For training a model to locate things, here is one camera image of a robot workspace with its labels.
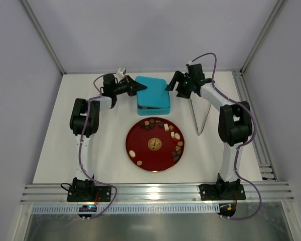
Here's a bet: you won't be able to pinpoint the teal tin lid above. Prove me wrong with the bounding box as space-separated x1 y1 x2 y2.
135 76 170 108

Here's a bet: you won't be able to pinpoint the metal tongs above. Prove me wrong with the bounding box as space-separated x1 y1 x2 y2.
189 95 211 136

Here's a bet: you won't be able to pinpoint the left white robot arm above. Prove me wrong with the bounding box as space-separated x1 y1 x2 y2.
67 71 147 203

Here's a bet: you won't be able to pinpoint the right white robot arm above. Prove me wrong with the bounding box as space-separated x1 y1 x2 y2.
166 64 253 201

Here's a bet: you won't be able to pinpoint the white round swirl chocolate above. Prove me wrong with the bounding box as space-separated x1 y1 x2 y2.
129 150 136 158

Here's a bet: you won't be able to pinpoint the teal tin box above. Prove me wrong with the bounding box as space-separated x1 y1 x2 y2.
137 100 171 116

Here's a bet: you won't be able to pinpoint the red round tray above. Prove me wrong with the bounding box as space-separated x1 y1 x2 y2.
125 117 186 172

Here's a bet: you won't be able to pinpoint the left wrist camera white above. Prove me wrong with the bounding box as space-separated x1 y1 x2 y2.
116 68 126 78

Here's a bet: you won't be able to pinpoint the left black mount plate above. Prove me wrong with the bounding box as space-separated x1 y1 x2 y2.
66 186 111 202

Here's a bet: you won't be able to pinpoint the black mount plate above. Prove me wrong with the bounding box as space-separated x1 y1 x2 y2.
66 186 111 202
199 184 246 201

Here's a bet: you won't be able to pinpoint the right black mount plate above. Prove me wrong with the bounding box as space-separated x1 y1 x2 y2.
199 184 246 201

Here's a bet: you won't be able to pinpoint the right frame post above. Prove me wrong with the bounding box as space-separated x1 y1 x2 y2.
240 0 288 75

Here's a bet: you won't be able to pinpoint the frame post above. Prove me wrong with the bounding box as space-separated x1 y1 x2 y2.
18 0 66 75
240 0 288 75

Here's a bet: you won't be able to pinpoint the left frame post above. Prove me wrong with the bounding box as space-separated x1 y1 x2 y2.
18 0 66 75

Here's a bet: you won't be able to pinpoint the slotted cable duct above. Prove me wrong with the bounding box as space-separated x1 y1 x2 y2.
31 203 220 215

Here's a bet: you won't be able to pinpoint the aluminium rail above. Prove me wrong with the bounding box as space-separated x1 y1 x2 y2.
20 181 294 204

